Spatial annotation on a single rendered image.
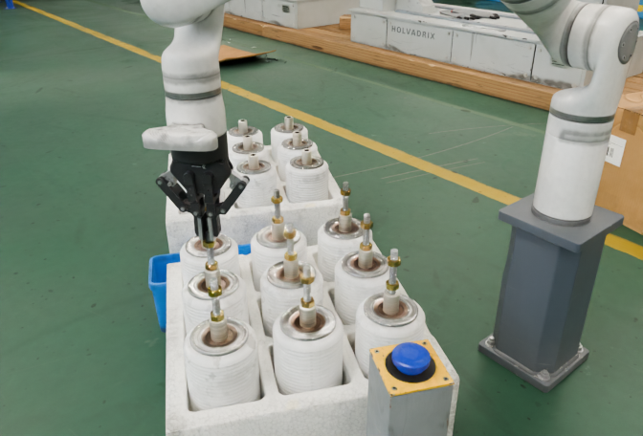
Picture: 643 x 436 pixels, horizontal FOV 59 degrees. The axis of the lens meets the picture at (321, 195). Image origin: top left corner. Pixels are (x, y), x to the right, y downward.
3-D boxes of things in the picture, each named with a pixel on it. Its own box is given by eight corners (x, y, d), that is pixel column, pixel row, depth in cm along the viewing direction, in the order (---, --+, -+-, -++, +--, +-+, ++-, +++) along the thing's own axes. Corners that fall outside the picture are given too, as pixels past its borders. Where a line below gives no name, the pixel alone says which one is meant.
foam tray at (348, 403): (368, 311, 119) (371, 236, 112) (448, 468, 85) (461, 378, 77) (177, 340, 111) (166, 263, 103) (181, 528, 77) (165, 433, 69)
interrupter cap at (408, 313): (420, 299, 82) (420, 294, 82) (415, 333, 75) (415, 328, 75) (367, 292, 84) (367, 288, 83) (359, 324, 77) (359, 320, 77)
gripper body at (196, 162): (236, 118, 77) (241, 182, 81) (176, 116, 78) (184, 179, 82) (220, 137, 70) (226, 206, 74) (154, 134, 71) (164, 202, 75)
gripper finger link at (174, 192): (166, 168, 79) (197, 198, 80) (158, 176, 80) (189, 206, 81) (158, 177, 77) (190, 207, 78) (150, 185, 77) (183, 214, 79)
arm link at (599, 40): (654, 5, 80) (625, 122, 87) (587, -2, 86) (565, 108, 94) (624, 11, 74) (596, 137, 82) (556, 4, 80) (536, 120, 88)
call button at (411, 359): (420, 352, 63) (421, 337, 62) (434, 378, 60) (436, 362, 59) (386, 359, 62) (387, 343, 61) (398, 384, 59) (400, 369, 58)
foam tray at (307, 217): (313, 199, 167) (312, 141, 159) (347, 272, 133) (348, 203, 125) (176, 213, 159) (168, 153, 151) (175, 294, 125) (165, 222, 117)
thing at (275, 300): (254, 363, 96) (247, 272, 88) (299, 338, 101) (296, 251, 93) (289, 396, 89) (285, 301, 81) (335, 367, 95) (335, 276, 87)
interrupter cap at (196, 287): (179, 284, 86) (178, 280, 85) (224, 267, 90) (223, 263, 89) (202, 309, 80) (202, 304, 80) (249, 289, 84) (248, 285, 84)
